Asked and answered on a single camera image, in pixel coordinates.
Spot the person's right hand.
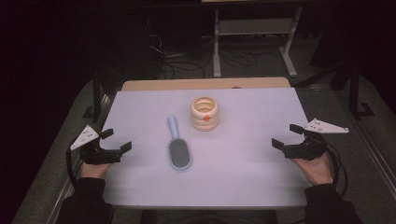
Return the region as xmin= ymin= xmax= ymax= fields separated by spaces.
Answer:
xmin=290 ymin=152 xmax=333 ymax=186

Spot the tangle of black floor cables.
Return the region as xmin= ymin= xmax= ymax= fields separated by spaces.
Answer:
xmin=146 ymin=15 xmax=281 ymax=80

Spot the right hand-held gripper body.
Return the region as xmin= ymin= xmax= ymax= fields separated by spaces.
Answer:
xmin=283 ymin=118 xmax=349 ymax=161

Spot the person's left hand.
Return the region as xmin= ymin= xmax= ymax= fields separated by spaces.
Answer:
xmin=79 ymin=161 xmax=113 ymax=180

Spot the light blue hairbrush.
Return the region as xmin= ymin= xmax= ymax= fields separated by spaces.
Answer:
xmin=167 ymin=115 xmax=192 ymax=171

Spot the wooden table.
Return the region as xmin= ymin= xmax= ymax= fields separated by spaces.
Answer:
xmin=120 ymin=77 xmax=291 ymax=91

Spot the black metal stand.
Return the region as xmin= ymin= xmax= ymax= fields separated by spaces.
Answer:
xmin=348 ymin=62 xmax=376 ymax=120
xmin=82 ymin=70 xmax=106 ymax=123

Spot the cream ribbed cup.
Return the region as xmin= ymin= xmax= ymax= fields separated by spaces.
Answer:
xmin=190 ymin=95 xmax=219 ymax=132

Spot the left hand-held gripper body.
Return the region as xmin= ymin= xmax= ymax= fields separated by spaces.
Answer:
xmin=69 ymin=124 xmax=124 ymax=165

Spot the white metal frame stand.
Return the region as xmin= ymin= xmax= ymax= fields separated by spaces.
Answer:
xmin=213 ymin=6 xmax=304 ymax=78

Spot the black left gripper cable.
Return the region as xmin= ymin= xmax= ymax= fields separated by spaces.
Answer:
xmin=65 ymin=145 xmax=79 ymax=189

